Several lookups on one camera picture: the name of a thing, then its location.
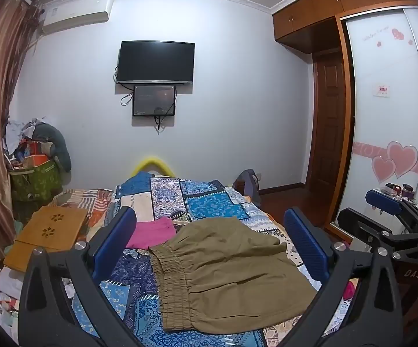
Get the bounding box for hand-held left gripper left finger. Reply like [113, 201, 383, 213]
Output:
[18, 206, 141, 347]

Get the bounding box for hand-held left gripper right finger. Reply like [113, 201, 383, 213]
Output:
[283, 208, 403, 347]

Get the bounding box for white crumpled cloth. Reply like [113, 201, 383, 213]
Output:
[0, 265, 24, 299]

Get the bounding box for black wall television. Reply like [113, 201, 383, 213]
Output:
[117, 41, 195, 85]

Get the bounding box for small black wall monitor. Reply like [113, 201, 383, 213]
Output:
[133, 84, 177, 117]

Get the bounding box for white wardrobe with pink hearts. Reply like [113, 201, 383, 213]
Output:
[329, 4, 418, 243]

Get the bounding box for brown wooden door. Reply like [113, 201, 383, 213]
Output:
[305, 51, 342, 191]

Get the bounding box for pile of mixed clothes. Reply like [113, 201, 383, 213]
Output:
[2, 117, 47, 161]

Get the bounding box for pink folded cloth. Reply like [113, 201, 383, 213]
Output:
[125, 217, 176, 250]

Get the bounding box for yellow curved headboard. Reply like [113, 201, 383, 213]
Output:
[134, 156, 172, 177]

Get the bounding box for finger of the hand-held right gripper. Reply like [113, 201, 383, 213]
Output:
[337, 207, 418, 258]
[365, 190, 418, 230]

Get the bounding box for bamboo lap desk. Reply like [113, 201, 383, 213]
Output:
[3, 205, 89, 274]

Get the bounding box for blue patchwork blanket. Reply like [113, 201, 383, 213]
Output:
[64, 171, 358, 347]

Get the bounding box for orange striped sheet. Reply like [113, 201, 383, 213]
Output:
[49, 188, 116, 232]

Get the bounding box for wooden overhead cabinet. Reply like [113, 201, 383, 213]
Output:
[272, 0, 418, 54]

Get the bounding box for white air conditioner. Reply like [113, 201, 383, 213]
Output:
[42, 0, 114, 36]

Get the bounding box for olive brown pants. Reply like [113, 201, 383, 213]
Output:
[148, 216, 327, 334]

